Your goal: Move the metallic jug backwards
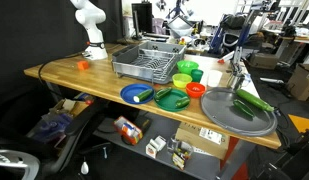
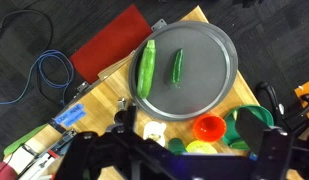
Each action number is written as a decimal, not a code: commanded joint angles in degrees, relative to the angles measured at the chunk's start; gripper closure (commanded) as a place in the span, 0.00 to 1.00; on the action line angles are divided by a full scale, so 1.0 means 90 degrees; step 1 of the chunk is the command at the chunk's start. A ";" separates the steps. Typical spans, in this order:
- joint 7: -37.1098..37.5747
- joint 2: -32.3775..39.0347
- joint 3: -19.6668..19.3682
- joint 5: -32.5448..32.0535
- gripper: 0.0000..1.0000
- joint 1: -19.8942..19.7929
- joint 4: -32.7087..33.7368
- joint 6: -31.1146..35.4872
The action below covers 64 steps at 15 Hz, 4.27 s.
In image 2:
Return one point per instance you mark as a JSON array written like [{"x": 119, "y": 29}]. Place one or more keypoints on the small dark green cucumber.
[{"x": 177, "y": 67}]

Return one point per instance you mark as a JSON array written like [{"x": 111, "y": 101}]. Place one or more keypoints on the large grey round tray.
[{"x": 209, "y": 69}]

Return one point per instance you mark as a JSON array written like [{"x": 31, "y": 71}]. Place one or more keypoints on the yellow-green plastic bowl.
[{"x": 201, "y": 147}]

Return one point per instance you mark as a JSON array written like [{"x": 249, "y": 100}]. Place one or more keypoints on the blue tape label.
[{"x": 71, "y": 116}]

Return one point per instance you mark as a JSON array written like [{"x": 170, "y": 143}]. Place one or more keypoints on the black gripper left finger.
[{"x": 124, "y": 120}]

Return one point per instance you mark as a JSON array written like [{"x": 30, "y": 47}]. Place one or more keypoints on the white ceramic mug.
[{"x": 155, "y": 131}]

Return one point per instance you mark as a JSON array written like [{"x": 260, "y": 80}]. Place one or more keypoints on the bright green plastic bowl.
[{"x": 231, "y": 136}]

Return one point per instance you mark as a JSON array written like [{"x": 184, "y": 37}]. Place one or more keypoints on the dark green plastic cup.
[{"x": 176, "y": 146}]

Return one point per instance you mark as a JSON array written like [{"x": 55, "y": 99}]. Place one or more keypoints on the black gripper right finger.
[{"x": 251, "y": 129}]

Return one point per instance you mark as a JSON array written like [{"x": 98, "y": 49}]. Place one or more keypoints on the orange plastic bowl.
[{"x": 209, "y": 128}]

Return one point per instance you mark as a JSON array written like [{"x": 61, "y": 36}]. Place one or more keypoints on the large light green cucumber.
[{"x": 146, "y": 69}]

